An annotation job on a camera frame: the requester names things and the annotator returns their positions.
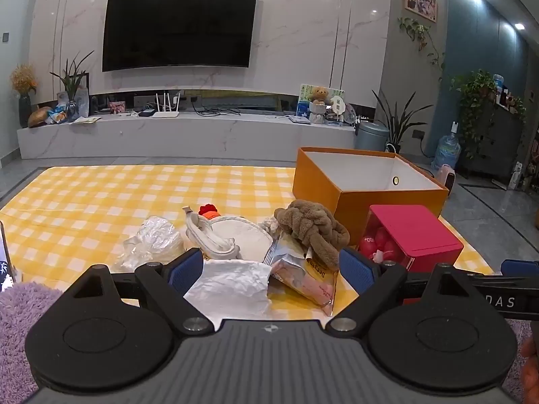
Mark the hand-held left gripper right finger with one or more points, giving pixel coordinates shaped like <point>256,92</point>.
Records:
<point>353,267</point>

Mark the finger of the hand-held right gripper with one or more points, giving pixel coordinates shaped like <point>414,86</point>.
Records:
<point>521,267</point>

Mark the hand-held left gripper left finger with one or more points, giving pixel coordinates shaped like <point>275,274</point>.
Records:
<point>187,268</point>

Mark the clear plastic bag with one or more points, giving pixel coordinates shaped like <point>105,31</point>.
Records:
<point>156,237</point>

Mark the clear snack packet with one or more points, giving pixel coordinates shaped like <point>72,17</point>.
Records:
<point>303,282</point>

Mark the brown plush toy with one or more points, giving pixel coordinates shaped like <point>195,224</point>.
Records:
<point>313,227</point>

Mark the orange cardboard box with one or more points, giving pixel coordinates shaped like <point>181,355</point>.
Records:
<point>370,208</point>

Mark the person's right hand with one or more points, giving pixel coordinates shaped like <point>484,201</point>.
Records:
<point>531,362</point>

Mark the orange crochet ball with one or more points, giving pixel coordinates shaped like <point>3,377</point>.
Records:
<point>207,211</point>

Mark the frosted white pouch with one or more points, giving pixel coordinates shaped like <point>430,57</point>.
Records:
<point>248,240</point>

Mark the red box with clear window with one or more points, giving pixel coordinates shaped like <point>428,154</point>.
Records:
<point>417,229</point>

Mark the pink white crochet pouch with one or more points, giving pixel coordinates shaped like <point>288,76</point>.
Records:
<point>267,225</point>

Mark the yellow checkered mat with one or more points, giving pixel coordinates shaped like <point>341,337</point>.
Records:
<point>92,202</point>

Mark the pink stool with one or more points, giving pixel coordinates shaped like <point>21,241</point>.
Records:
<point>446,179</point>

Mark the dark grey cabinet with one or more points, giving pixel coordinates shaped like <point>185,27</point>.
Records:
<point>499,143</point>

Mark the white marble television console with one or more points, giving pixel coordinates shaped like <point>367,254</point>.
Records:
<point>185,136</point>

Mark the grey trash bin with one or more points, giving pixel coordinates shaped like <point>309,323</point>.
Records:
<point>371,136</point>

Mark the blue water jug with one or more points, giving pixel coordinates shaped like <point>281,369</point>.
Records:
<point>446,153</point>

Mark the tall potted plant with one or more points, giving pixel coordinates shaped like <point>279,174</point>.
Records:
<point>398,120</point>

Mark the white router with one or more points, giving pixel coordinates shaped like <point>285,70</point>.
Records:
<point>166,111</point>

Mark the black set-top box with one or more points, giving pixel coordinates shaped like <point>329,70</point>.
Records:
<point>146,112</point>

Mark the white fan-shaped sign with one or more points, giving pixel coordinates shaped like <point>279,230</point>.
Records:
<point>338,105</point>

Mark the small teddy bear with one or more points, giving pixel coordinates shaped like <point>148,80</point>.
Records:
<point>319,103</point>

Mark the trailing pothos plant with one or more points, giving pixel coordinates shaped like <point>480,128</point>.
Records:
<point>476,101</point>

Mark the illustrated desk calendar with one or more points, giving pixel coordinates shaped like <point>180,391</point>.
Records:
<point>304,101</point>

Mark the pink photo card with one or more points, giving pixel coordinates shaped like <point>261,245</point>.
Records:
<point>117,107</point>

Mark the stack of papers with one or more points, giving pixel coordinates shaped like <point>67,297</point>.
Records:
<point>85,120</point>

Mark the purple fluffy rug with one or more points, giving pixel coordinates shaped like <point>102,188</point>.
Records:
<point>17,328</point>

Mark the blue snack bags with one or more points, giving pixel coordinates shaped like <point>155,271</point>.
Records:
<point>57,113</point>

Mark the brown round gourd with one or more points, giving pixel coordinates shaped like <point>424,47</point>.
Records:
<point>40,117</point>

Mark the green leafy plant in vase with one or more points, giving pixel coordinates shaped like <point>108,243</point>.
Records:
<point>72,80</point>

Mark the dark vase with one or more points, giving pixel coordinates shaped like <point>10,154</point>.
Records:
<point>24,109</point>

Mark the hanging vine plant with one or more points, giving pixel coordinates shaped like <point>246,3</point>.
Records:
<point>421,35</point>

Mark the yellow dried flowers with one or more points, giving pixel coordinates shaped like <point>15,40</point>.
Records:
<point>24,79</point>

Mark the black wall television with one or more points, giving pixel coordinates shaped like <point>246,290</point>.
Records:
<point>179,27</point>

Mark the framed wall picture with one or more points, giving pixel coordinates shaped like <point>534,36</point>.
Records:
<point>420,3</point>

